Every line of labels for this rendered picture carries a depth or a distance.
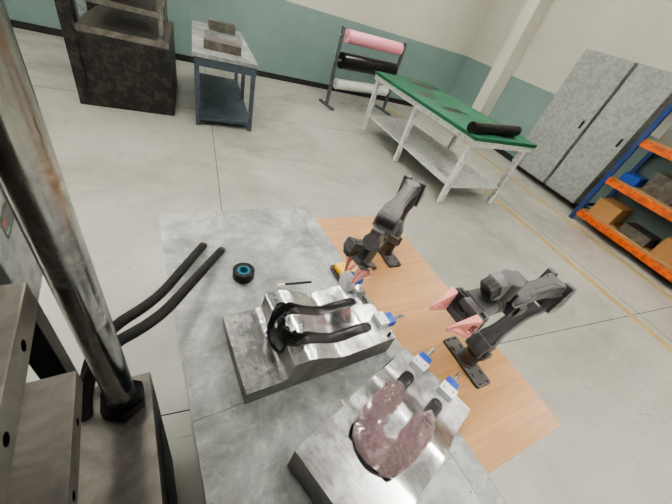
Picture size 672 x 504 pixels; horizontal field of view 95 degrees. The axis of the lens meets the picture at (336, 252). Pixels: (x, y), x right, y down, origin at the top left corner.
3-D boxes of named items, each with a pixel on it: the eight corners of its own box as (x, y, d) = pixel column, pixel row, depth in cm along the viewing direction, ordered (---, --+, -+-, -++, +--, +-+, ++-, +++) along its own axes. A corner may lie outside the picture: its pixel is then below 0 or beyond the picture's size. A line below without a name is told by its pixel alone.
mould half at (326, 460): (399, 355, 109) (411, 338, 102) (461, 416, 98) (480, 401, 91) (287, 464, 76) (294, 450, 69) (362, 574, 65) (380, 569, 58)
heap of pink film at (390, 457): (393, 374, 96) (403, 361, 91) (440, 421, 89) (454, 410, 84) (337, 432, 79) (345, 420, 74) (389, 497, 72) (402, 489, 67)
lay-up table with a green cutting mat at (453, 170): (407, 133, 591) (431, 74, 526) (495, 205, 439) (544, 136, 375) (356, 126, 540) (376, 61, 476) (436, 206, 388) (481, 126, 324)
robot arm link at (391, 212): (399, 223, 98) (432, 177, 116) (374, 210, 100) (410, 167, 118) (388, 247, 107) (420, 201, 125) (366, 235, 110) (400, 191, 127)
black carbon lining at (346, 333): (350, 299, 113) (358, 282, 107) (373, 335, 104) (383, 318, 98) (258, 322, 96) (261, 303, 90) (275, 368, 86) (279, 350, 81)
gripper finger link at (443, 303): (449, 315, 68) (478, 307, 72) (430, 291, 73) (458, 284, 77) (436, 332, 73) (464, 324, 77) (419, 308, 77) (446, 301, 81)
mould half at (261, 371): (351, 296, 124) (361, 272, 116) (386, 351, 109) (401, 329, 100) (222, 327, 99) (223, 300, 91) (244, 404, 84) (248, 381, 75)
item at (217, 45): (237, 86, 536) (240, 23, 478) (252, 132, 410) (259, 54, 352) (193, 78, 508) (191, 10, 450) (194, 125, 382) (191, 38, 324)
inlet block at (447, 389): (449, 370, 106) (457, 362, 103) (462, 381, 104) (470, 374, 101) (431, 394, 98) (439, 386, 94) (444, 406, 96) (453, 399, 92)
